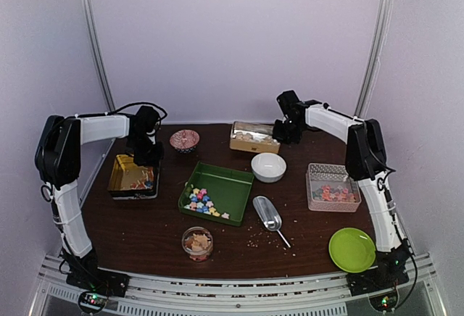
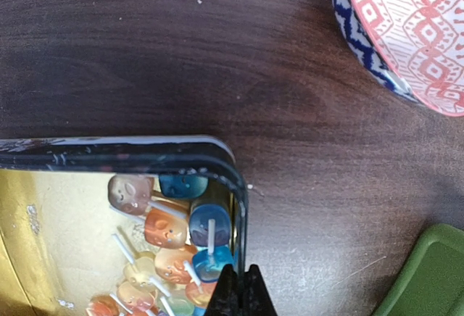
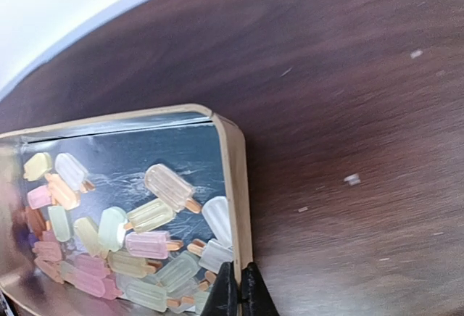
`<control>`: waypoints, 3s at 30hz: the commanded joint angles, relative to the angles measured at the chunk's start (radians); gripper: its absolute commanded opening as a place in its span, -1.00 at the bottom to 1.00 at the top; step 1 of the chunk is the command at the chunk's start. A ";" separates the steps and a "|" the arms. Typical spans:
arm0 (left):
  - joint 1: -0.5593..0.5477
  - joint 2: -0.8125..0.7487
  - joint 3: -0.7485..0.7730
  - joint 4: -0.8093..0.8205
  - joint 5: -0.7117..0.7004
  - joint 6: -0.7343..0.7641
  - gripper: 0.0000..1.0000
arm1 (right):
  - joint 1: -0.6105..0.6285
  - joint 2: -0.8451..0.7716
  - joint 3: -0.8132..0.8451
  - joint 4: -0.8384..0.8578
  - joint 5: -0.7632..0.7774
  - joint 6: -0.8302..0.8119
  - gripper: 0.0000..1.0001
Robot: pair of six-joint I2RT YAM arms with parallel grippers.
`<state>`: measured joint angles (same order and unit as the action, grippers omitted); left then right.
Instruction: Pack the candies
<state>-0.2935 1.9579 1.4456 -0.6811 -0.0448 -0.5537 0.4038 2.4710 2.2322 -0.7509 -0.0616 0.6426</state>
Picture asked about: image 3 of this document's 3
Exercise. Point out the cream tin of popsicle candies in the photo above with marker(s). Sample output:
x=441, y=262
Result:
x=125, y=214

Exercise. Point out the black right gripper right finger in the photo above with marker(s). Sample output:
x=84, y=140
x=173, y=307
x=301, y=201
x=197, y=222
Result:
x=255, y=297

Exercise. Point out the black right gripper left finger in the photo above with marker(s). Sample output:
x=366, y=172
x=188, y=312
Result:
x=223, y=299

